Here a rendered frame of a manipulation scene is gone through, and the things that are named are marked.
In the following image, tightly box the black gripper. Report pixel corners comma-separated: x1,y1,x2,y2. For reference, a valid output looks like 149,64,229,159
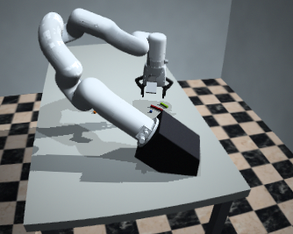
135,63,174,99

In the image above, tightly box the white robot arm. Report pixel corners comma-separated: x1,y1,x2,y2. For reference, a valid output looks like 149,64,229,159
38,9,168,147

